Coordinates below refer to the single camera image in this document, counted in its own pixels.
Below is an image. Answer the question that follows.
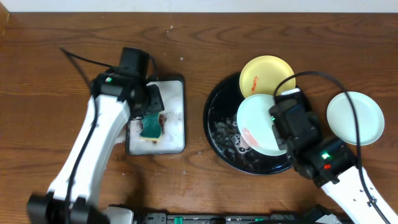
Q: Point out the round black tray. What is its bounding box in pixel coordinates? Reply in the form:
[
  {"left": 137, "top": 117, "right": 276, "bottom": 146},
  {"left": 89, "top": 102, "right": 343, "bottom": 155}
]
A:
[{"left": 203, "top": 72, "right": 292, "bottom": 175}]

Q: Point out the pale green plate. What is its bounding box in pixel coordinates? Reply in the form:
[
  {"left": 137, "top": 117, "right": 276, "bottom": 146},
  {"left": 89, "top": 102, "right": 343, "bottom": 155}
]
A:
[{"left": 326, "top": 91, "right": 385, "bottom": 146}]

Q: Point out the black rectangular soapy tray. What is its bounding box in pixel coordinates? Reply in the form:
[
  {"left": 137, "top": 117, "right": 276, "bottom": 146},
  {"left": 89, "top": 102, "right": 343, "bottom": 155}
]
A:
[{"left": 125, "top": 74, "right": 185, "bottom": 156}]

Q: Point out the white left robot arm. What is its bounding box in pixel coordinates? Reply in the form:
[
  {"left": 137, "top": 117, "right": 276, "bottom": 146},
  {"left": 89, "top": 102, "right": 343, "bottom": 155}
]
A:
[{"left": 27, "top": 72, "right": 164, "bottom": 223}]

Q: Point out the green yellow sponge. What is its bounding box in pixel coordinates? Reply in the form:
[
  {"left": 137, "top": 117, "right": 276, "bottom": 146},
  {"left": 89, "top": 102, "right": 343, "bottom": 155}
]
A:
[{"left": 139, "top": 113, "right": 162, "bottom": 141}]

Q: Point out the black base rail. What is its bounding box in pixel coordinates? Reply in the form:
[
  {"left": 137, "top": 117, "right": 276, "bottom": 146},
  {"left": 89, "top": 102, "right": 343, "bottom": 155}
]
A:
[{"left": 102, "top": 203, "right": 352, "bottom": 224}]

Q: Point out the light blue plate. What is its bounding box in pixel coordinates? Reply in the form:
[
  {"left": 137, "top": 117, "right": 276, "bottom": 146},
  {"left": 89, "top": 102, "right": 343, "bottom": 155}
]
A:
[{"left": 236, "top": 94, "right": 287, "bottom": 156}]

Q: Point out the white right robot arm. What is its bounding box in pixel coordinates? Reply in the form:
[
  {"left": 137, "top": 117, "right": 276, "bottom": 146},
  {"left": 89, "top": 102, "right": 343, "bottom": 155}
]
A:
[{"left": 269, "top": 98, "right": 397, "bottom": 223}]

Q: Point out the yellow plate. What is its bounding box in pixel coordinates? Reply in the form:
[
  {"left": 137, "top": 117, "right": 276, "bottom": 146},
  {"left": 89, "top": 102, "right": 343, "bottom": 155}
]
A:
[{"left": 239, "top": 55, "right": 294, "bottom": 98}]

